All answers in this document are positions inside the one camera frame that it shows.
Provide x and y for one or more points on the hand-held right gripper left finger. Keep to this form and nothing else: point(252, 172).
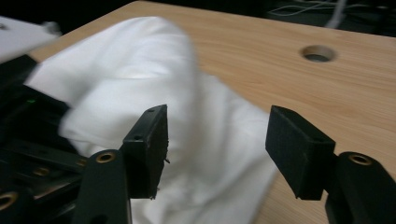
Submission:
point(148, 152)

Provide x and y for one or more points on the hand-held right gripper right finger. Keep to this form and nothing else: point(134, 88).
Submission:
point(297, 152)

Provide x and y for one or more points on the white skirt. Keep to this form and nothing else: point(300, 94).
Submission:
point(149, 81)

